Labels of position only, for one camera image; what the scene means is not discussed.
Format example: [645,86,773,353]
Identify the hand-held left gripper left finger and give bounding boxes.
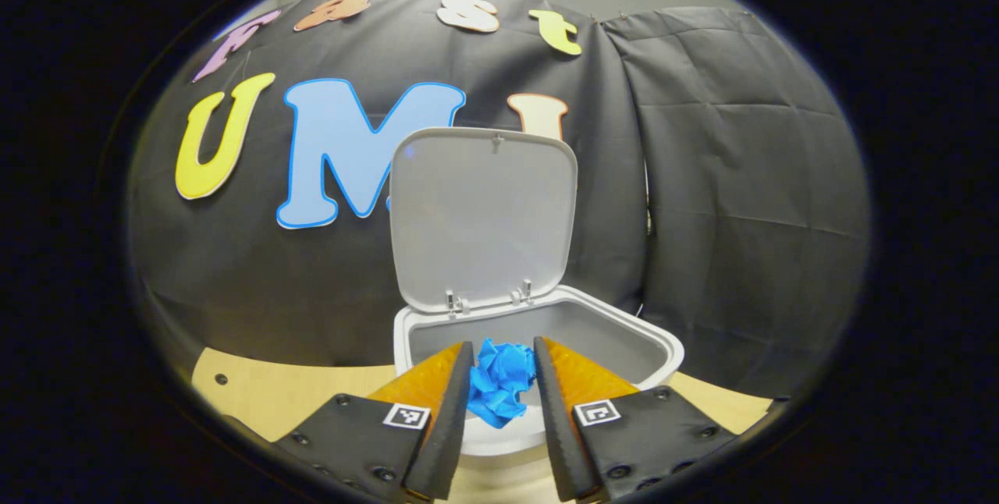
[273,342,476,503]

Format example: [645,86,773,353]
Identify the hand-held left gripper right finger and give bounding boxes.
[533,336,739,503]

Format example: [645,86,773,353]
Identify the blue paper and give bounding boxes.
[467,338,538,429]

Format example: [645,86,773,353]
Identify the white desktop garbage bin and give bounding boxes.
[388,127,686,481]

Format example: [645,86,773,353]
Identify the wooden desktop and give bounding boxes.
[191,346,773,504]

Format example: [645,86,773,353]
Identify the black backdrop cloth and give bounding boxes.
[129,0,871,399]

